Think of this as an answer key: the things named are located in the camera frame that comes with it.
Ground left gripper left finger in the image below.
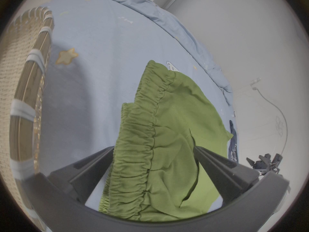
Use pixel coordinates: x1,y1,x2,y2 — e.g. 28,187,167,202
49,146,115,205

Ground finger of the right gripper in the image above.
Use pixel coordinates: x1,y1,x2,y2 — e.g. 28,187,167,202
246,157,258,170

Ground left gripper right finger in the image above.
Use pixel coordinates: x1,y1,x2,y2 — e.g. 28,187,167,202
193,145,260,208

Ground green shorts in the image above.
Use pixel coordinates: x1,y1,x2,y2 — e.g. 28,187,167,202
98,60,234,222

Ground bed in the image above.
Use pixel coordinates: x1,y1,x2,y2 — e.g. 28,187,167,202
39,0,289,214

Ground round woven basket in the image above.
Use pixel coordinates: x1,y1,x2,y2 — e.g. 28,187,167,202
0,6,55,227

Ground dark blue printed T-shirt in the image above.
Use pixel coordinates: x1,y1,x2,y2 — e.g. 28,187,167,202
228,120,239,164

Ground white cable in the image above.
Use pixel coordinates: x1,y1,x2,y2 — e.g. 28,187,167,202
250,77,288,155

